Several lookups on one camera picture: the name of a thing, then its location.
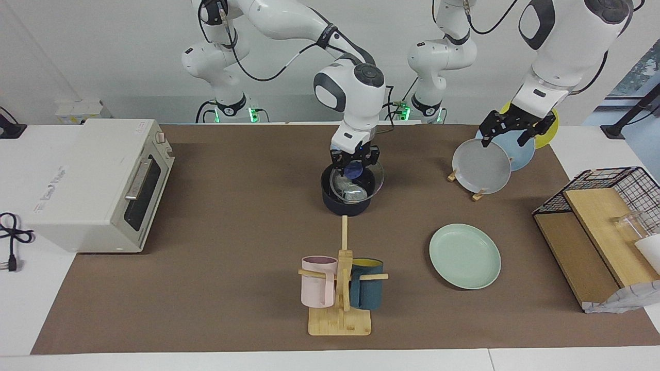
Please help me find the wooden mug tree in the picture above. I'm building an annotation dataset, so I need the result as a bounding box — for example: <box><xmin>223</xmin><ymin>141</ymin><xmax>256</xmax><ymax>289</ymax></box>
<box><xmin>298</xmin><ymin>215</ymin><xmax>389</xmax><ymax>336</ymax></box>

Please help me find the black left base cable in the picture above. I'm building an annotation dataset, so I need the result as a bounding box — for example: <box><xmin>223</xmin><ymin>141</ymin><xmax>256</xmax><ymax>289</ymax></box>
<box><xmin>381</xmin><ymin>77</ymin><xmax>413</xmax><ymax>123</ymax></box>

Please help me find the brown table mat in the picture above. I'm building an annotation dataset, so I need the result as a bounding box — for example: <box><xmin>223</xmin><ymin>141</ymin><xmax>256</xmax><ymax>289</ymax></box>
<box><xmin>30</xmin><ymin>124</ymin><xmax>660</xmax><ymax>355</ymax></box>

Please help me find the white cup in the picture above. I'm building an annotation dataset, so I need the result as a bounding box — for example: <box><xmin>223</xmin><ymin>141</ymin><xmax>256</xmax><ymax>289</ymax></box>
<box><xmin>634</xmin><ymin>234</ymin><xmax>660</xmax><ymax>275</ymax></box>

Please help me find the white wall box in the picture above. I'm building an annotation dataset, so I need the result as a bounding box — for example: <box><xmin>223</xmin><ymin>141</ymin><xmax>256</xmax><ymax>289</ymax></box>
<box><xmin>56</xmin><ymin>99</ymin><xmax>111</xmax><ymax>125</ymax></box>

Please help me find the black base cable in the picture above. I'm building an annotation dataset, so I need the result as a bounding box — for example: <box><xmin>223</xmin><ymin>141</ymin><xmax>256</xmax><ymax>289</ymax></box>
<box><xmin>196</xmin><ymin>99</ymin><xmax>217</xmax><ymax>124</ymax></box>
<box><xmin>381</xmin><ymin>77</ymin><xmax>413</xmax><ymax>123</ymax></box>

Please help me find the pink mug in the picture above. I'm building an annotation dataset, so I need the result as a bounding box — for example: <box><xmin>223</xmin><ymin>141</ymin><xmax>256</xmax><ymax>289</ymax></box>
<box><xmin>301</xmin><ymin>256</ymin><xmax>338</xmax><ymax>309</ymax></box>

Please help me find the grey plate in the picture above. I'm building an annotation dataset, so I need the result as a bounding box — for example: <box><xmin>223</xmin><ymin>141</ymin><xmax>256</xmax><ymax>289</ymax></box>
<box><xmin>452</xmin><ymin>138</ymin><xmax>512</xmax><ymax>195</ymax></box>

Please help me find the cream toaster oven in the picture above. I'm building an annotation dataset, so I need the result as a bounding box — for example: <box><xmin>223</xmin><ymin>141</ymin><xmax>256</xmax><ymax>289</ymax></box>
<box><xmin>23</xmin><ymin>119</ymin><xmax>176</xmax><ymax>254</ymax></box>

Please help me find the wooden shelf with wire basket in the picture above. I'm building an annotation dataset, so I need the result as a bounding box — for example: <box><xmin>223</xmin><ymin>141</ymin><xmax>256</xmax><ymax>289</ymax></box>
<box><xmin>532</xmin><ymin>166</ymin><xmax>660</xmax><ymax>310</ymax></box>

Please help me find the dark teal mug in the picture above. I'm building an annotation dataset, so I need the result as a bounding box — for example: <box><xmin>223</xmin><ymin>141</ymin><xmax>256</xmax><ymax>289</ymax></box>
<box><xmin>350</xmin><ymin>258</ymin><xmax>384</xmax><ymax>310</ymax></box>

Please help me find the clear glass cup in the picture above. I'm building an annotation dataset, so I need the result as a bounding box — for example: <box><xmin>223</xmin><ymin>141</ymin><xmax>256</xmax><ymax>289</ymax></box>
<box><xmin>613</xmin><ymin>212</ymin><xmax>648</xmax><ymax>243</ymax></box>

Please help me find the light blue plate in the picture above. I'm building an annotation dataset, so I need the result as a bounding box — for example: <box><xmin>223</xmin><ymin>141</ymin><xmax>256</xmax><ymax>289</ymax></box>
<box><xmin>475</xmin><ymin>126</ymin><xmax>537</xmax><ymax>172</ymax></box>

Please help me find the grey marbled bag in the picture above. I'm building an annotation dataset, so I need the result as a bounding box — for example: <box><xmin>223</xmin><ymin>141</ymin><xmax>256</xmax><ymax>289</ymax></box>
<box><xmin>583</xmin><ymin>280</ymin><xmax>660</xmax><ymax>314</ymax></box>

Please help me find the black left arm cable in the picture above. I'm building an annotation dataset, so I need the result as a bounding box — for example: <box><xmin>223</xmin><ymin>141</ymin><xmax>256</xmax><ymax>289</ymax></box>
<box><xmin>461</xmin><ymin>0</ymin><xmax>645</xmax><ymax>96</ymax></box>

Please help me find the black clamp mount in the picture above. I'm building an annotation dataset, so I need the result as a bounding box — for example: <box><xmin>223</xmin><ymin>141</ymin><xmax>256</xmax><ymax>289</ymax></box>
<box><xmin>0</xmin><ymin>106</ymin><xmax>27</xmax><ymax>140</ymax></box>

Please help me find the black stand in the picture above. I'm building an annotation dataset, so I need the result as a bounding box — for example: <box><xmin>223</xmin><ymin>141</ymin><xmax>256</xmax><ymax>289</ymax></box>
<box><xmin>601</xmin><ymin>82</ymin><xmax>660</xmax><ymax>140</ymax></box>

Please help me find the yellow plate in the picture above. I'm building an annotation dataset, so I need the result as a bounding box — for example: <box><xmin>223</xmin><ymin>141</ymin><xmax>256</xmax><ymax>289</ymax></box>
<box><xmin>500</xmin><ymin>100</ymin><xmax>559</xmax><ymax>150</ymax></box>

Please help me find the green plate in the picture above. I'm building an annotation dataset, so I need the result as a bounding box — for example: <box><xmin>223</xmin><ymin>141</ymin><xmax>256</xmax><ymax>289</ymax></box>
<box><xmin>429</xmin><ymin>223</ymin><xmax>502</xmax><ymax>290</ymax></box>

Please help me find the black right base cable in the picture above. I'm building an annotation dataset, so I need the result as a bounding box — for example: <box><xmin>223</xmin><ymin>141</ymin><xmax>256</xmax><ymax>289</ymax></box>
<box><xmin>196</xmin><ymin>99</ymin><xmax>217</xmax><ymax>124</ymax></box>

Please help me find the black power cord with plug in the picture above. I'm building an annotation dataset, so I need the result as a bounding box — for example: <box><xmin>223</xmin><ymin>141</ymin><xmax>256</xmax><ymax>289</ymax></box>
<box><xmin>0</xmin><ymin>212</ymin><xmax>34</xmax><ymax>273</ymax></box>

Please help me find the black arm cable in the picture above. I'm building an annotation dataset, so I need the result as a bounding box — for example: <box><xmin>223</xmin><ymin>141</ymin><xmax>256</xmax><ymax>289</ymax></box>
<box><xmin>461</xmin><ymin>0</ymin><xmax>645</xmax><ymax>96</ymax></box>
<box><xmin>197</xmin><ymin>0</ymin><xmax>336</xmax><ymax>83</ymax></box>

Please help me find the glass lid with blue knob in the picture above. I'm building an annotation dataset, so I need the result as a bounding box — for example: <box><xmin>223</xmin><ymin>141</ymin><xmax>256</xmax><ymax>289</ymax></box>
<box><xmin>330</xmin><ymin>161</ymin><xmax>385</xmax><ymax>204</ymax></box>

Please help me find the wooden plate rack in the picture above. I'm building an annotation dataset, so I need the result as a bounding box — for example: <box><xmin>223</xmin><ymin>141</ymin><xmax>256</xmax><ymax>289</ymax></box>
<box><xmin>447</xmin><ymin>167</ymin><xmax>488</xmax><ymax>202</ymax></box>

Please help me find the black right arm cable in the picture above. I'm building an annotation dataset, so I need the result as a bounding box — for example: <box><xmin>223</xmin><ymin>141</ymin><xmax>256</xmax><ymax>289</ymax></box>
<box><xmin>197</xmin><ymin>0</ymin><xmax>336</xmax><ymax>83</ymax></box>

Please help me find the dark pot with purple handle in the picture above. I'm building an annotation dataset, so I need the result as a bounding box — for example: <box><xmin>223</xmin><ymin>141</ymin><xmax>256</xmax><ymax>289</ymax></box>
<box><xmin>321</xmin><ymin>164</ymin><xmax>377</xmax><ymax>217</ymax></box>

